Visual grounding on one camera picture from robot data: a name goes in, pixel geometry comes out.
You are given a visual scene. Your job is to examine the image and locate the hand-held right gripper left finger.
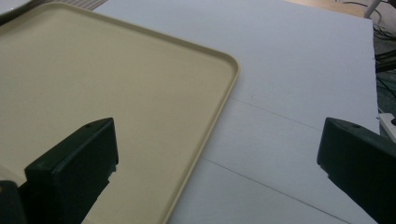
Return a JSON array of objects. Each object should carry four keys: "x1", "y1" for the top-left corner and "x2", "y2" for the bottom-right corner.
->
[{"x1": 19, "y1": 117, "x2": 120, "y2": 224}]

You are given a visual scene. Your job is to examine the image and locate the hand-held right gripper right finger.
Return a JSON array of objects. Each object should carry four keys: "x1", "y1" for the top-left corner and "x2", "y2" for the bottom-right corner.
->
[{"x1": 317, "y1": 117, "x2": 396, "y2": 224}]

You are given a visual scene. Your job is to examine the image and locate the white power strip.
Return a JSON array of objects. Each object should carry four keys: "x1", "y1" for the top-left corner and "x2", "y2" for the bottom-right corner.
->
[{"x1": 378, "y1": 112, "x2": 396, "y2": 143}]

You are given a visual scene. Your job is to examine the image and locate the beige plastic tray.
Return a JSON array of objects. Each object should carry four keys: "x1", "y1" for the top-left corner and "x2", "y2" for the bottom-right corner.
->
[{"x1": 0, "y1": 1, "x2": 241, "y2": 224}]

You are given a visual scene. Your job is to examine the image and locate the white metal stand leg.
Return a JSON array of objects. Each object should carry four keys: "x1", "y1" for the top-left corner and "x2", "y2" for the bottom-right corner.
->
[{"x1": 363, "y1": 0, "x2": 383, "y2": 19}]

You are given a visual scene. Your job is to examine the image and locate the striped mat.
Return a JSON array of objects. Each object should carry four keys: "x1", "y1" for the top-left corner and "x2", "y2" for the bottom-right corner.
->
[{"x1": 61, "y1": 0, "x2": 109, "y2": 11}]

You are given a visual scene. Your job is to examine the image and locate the black cables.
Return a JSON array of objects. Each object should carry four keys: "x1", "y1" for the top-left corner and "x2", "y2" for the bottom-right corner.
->
[{"x1": 372, "y1": 21, "x2": 396, "y2": 101}]

